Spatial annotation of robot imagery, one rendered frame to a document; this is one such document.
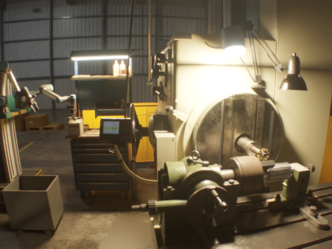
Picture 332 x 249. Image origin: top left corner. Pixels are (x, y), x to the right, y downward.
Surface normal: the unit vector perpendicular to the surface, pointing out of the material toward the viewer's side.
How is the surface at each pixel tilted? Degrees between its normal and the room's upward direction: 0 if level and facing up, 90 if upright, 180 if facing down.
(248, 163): 28
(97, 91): 90
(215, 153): 90
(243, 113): 90
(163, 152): 90
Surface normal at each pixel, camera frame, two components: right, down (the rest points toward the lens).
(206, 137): 0.15, 0.19
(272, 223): 0.00, -0.98
